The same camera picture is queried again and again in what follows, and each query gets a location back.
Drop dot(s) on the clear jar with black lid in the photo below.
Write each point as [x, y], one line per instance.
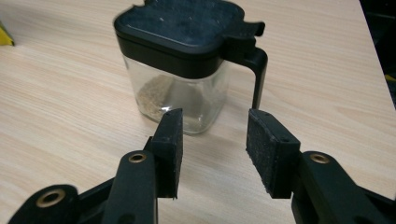
[186, 46]

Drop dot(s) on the yellow printed seasoning bag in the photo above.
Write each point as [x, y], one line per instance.
[4, 35]

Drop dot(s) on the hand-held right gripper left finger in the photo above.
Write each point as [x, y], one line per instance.
[168, 149]

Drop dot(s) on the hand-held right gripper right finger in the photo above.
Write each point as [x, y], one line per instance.
[271, 155]

